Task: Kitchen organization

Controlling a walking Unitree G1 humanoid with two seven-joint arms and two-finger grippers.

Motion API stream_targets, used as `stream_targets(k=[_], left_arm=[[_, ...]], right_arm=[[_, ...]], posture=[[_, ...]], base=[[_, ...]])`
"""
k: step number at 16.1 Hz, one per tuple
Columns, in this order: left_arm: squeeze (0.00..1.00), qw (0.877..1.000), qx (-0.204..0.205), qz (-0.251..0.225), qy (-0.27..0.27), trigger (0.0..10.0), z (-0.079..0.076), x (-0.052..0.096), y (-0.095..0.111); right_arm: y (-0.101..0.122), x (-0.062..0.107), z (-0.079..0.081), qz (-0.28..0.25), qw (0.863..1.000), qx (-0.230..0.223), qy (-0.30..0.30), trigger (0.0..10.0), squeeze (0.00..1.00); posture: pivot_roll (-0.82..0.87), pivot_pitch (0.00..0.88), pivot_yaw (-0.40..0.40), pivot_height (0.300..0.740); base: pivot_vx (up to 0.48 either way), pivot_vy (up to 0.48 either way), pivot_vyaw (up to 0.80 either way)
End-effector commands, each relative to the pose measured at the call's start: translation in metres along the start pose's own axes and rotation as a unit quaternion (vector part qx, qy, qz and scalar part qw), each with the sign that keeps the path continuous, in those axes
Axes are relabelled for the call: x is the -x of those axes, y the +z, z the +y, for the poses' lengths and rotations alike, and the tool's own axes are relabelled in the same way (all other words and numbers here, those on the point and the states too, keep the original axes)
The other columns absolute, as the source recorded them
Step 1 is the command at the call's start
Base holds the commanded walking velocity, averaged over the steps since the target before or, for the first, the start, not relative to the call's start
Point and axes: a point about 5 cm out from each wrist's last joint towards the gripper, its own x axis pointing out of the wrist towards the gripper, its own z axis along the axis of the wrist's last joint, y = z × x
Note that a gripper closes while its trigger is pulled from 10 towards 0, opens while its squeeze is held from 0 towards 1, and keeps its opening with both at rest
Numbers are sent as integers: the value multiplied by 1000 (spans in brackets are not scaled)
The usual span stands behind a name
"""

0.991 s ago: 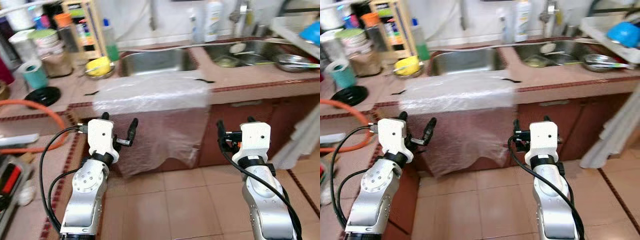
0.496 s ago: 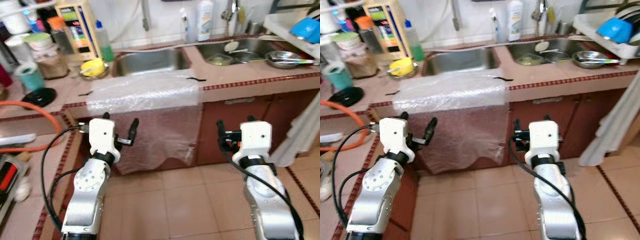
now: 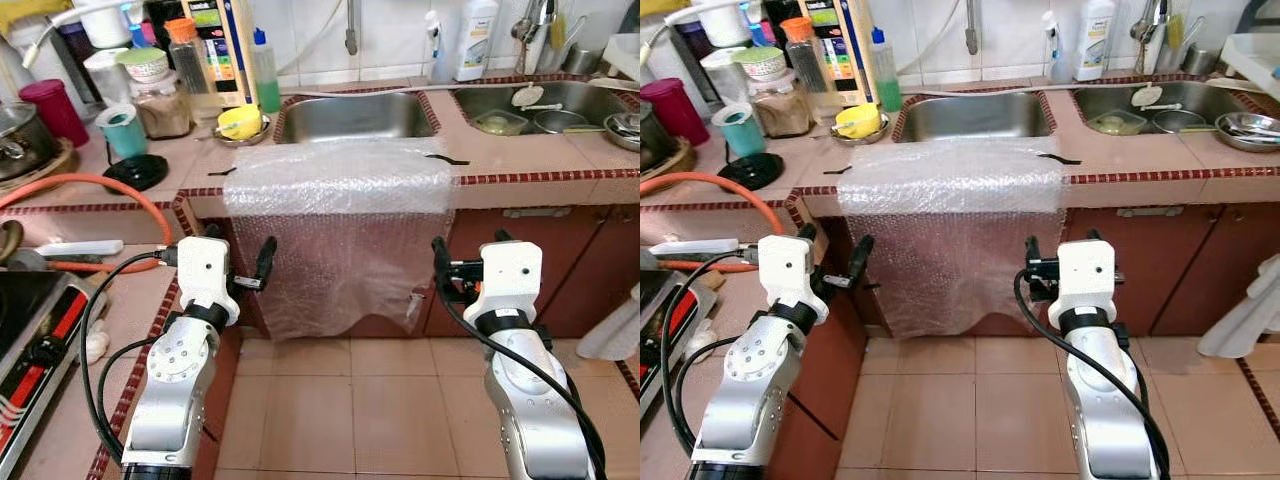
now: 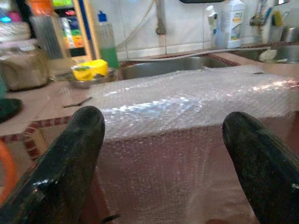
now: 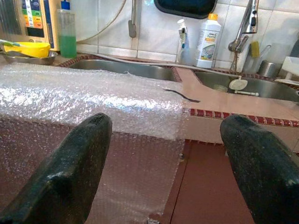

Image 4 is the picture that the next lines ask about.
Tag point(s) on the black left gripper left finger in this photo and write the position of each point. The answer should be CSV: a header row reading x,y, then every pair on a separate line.
x,y
58,168

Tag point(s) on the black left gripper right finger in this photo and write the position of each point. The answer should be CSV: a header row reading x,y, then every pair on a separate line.
x,y
264,168

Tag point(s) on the round steel bowl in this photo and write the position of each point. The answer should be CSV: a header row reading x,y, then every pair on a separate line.
x,y
81,84

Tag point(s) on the black strip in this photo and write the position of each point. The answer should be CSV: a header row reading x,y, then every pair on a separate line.
x,y
258,73

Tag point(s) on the brown powder jar pink lid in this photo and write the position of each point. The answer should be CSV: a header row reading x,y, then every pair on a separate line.
x,y
23,70

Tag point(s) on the clear bubble wrap sheet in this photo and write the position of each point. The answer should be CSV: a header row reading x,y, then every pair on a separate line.
x,y
175,105

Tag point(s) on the stainless steel sink basin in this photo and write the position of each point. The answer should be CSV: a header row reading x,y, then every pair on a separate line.
x,y
163,66
288,53

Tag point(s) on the green soap bottle blue cap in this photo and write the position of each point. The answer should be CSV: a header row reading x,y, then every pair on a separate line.
x,y
108,53

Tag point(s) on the glass jar orange lid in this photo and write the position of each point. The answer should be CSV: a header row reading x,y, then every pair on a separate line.
x,y
46,35

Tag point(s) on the beige water ionizer machine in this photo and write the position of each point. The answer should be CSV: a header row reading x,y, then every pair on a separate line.
x,y
74,35

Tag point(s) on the small steel cup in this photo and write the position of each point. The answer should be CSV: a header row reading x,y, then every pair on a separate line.
x,y
290,35

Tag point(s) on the white detergent bottle yellow cap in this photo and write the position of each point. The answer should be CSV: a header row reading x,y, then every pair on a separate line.
x,y
233,23

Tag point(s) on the small white spray bottle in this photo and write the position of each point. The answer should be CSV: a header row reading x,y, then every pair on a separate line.
x,y
212,18

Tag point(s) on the white wall tap grey spout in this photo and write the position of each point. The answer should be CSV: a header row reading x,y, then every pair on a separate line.
x,y
161,21

